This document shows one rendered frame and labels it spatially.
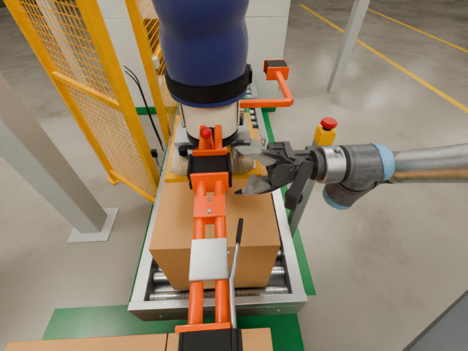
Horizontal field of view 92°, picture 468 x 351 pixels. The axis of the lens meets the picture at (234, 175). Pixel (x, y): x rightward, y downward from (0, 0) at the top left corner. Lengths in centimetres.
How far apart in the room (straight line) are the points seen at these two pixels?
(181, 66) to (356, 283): 167
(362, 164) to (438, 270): 170
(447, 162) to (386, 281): 140
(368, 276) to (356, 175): 139
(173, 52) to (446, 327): 112
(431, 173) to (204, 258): 53
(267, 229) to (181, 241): 27
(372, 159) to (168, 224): 60
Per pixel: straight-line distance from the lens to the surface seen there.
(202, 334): 36
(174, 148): 77
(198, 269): 39
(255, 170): 68
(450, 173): 66
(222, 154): 54
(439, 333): 106
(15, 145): 154
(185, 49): 56
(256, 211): 78
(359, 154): 57
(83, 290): 192
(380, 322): 184
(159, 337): 110
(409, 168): 70
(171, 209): 81
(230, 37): 56
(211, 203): 45
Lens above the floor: 159
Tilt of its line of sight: 47 degrees down
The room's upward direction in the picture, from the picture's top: straight up
